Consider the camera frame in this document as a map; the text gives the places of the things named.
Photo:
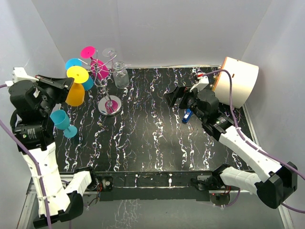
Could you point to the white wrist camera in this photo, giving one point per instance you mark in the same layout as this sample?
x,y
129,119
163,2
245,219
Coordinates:
x,y
202,81
19,74

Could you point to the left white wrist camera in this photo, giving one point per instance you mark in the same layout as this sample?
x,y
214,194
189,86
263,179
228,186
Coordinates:
x,y
19,74

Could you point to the blue wine glass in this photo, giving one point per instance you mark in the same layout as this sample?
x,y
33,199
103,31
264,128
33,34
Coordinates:
x,y
80,75

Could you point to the pink wine glass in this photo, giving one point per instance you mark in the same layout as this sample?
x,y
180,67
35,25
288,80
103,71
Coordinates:
x,y
97,67

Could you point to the chrome wine glass rack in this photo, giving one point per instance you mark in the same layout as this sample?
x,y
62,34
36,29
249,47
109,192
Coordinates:
x,y
109,105

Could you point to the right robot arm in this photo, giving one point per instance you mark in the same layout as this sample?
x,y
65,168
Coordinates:
x,y
273,182

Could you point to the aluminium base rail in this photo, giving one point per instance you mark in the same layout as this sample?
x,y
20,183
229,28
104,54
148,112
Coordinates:
x,y
147,170

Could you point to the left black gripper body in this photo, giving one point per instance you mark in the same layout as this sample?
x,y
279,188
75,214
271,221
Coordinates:
x,y
56,92

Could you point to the blue stapler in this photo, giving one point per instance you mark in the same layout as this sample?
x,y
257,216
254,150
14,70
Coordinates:
x,y
187,115

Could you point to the clear wine glass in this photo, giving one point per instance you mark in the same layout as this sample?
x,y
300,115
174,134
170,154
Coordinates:
x,y
109,52

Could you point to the yellow wine glass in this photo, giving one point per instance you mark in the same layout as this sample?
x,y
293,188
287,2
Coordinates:
x,y
76,95

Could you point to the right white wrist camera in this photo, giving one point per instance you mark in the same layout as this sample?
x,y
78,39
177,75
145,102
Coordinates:
x,y
202,81

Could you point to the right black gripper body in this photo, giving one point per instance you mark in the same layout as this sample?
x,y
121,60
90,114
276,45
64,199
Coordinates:
x,y
188,99

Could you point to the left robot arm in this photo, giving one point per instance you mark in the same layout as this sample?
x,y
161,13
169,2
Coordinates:
x,y
32,129

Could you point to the white cylindrical container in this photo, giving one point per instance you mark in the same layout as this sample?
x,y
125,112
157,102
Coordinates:
x,y
244,76

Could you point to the teal wine glass front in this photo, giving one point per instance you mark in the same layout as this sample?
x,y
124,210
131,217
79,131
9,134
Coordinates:
x,y
62,121

